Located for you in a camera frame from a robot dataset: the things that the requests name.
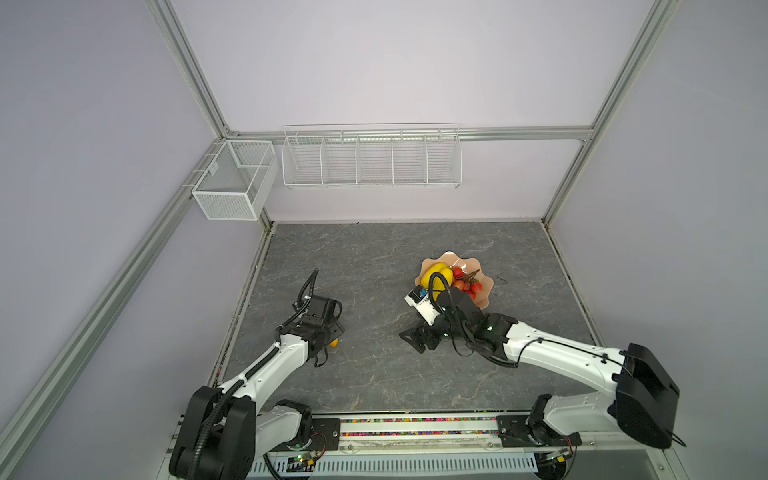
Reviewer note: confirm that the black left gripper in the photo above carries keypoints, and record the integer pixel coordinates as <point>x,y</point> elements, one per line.
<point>335,328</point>

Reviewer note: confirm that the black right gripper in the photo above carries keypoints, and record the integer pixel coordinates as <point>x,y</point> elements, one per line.
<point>416,339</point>

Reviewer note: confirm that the smooth yellow fake mango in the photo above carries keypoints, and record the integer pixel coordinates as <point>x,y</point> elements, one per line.
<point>439,275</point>

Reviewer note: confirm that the red fake lychee bunch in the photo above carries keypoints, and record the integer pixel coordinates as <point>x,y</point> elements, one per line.
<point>467,281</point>

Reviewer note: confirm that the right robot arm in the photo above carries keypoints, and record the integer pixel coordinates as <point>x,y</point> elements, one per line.
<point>630,391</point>

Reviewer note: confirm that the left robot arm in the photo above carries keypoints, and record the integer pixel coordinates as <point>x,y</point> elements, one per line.
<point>226,428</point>

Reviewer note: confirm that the pink scalloped fruit bowl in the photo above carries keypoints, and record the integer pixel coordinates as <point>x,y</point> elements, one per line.
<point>469,264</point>

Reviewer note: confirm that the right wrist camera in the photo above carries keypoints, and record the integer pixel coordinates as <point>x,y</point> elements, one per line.
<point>419,299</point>

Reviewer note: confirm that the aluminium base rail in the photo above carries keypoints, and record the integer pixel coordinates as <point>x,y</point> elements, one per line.
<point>450,445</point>

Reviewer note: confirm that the white mesh wall box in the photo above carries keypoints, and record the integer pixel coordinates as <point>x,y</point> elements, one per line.
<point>237,181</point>

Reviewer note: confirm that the white wire wall basket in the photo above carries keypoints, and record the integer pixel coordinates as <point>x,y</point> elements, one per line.
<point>385,155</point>

